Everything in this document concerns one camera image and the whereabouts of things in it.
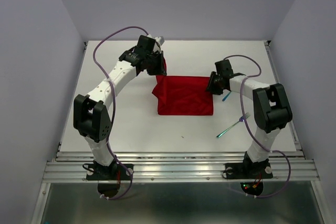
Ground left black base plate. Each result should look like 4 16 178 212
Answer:
82 163 131 181

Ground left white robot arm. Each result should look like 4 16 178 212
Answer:
73 35 166 179

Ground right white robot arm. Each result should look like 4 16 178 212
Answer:
206 59 292 177

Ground iridescent metal fork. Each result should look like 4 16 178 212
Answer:
216 112 250 138

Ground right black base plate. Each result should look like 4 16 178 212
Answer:
222 163 274 180

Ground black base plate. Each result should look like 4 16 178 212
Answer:
82 163 131 181
222 163 274 180

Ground red cloth napkin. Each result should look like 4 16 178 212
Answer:
152 75 214 116

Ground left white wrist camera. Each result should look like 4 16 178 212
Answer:
147 34 164 52

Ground iridescent metal spoon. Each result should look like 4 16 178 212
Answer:
222 91 231 102

